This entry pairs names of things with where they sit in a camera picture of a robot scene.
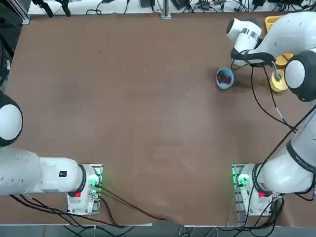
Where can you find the yellow bowl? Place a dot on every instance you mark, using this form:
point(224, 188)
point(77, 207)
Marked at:
point(277, 84)

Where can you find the blue bowl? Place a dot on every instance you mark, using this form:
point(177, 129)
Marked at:
point(224, 82)

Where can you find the aluminium frame rail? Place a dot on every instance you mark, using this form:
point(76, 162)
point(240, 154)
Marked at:
point(23, 14)

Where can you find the black power adapter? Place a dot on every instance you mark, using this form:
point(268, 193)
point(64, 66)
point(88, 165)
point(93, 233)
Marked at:
point(147, 3)
point(180, 4)

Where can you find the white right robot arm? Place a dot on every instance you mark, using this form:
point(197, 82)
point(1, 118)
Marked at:
point(284, 32)

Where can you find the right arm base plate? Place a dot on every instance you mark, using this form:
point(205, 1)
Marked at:
point(235, 207)

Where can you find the aluminium post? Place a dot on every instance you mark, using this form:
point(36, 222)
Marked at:
point(166, 10)

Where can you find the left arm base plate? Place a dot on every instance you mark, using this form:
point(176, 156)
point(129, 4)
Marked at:
point(100, 170)

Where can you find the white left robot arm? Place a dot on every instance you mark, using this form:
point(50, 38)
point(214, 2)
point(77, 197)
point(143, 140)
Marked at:
point(19, 172)

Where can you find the yellow tray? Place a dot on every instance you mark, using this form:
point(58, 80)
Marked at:
point(281, 60)

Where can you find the light blue spoon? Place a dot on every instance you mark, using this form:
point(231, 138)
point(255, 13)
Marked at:
point(275, 71)

